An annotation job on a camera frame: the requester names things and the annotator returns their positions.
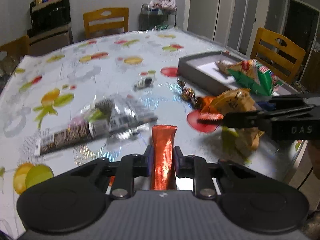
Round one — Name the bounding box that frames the brown nut snack bag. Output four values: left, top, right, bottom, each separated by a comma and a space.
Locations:
200, 88, 260, 157

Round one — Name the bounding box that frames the orange foil snack stick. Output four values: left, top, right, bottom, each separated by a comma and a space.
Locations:
151, 125, 177, 191

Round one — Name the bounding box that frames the white label snack packet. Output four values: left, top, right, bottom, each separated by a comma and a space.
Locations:
96, 94, 158, 135

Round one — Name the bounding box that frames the dark chocolate bar wrapper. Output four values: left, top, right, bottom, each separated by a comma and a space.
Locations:
36, 120, 108, 155

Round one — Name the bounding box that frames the clear pink candy packet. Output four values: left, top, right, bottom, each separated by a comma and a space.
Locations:
68, 103, 114, 131

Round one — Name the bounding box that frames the wooden chair right side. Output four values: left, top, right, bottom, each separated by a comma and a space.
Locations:
250, 28, 305, 85

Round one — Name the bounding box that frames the wooden chair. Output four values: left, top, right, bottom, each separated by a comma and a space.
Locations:
0, 35, 30, 61
83, 7, 129, 39
250, 28, 305, 85

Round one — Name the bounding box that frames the green chip bag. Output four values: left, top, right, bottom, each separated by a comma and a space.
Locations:
227, 59, 279, 96

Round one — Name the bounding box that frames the small brown snack packet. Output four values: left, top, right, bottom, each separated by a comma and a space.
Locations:
215, 60, 235, 76

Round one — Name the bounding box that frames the dark foil wrapped candy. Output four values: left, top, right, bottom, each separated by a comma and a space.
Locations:
177, 78, 203, 109

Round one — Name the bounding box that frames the grey cardboard box tray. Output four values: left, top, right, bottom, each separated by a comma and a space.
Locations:
177, 51, 297, 101

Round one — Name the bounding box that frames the panda candy packet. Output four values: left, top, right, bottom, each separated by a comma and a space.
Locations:
133, 75, 155, 91

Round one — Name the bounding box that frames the fruit pattern tablecloth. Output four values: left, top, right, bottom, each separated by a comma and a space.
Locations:
1, 29, 302, 238

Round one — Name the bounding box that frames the glass side cart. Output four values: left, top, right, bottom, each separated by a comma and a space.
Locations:
139, 3, 177, 31

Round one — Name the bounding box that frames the white Dove plastic bag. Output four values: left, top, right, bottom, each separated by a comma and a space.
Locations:
148, 0, 176, 10

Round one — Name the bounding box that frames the wooden chair far middle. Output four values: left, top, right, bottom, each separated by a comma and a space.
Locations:
83, 7, 129, 39

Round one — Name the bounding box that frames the black water dispenser cabinet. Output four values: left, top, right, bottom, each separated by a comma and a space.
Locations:
27, 0, 73, 56

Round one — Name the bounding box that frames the wooden chair far left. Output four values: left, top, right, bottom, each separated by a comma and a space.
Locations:
0, 35, 30, 61

